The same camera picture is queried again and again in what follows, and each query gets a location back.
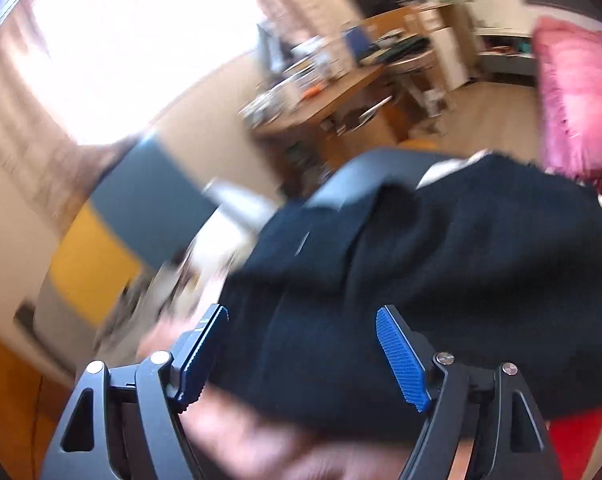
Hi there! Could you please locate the pink fabric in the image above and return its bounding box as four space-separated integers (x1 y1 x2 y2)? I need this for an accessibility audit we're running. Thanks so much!
532 16 602 195

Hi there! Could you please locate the wooden desk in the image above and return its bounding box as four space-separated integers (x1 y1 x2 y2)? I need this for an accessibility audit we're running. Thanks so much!
240 62 413 181

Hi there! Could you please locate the black knit sweater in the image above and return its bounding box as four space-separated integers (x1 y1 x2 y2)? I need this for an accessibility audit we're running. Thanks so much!
210 155 602 440

